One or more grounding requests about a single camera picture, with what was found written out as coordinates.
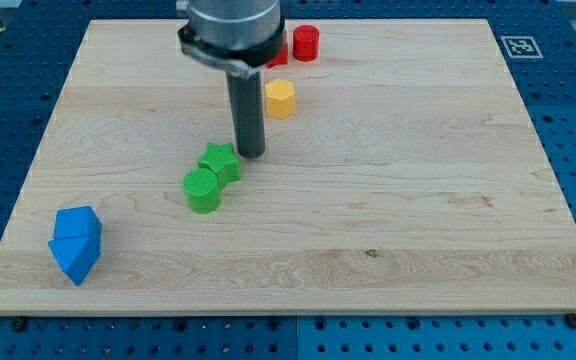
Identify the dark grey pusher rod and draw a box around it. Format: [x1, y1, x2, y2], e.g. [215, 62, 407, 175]
[226, 72, 265, 159]

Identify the green star block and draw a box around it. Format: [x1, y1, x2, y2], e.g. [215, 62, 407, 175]
[197, 142, 241, 189]

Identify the green cylinder block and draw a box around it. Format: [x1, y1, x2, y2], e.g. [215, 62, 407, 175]
[182, 168, 221, 214]

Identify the red block behind arm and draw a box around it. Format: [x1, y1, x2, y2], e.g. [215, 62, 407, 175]
[266, 32, 288, 68]

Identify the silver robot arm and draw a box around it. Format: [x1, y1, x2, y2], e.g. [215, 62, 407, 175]
[176, 0, 285, 159]

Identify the yellow hexagon block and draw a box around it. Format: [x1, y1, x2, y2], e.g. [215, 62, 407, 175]
[265, 79, 296, 119]

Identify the red cylinder block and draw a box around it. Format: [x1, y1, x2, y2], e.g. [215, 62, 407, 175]
[293, 25, 320, 62]

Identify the wooden board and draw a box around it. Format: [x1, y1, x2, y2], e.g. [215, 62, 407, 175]
[0, 19, 576, 317]

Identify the blue cube block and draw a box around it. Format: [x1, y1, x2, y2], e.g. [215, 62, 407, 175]
[53, 206, 102, 242]

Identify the blue triangle block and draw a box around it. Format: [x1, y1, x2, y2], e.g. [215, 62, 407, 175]
[48, 235, 101, 286]

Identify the white fiducial marker tag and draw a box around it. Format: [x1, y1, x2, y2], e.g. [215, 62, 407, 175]
[500, 35, 543, 59]

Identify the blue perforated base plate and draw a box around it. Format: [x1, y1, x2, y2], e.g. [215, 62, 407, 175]
[0, 0, 576, 359]

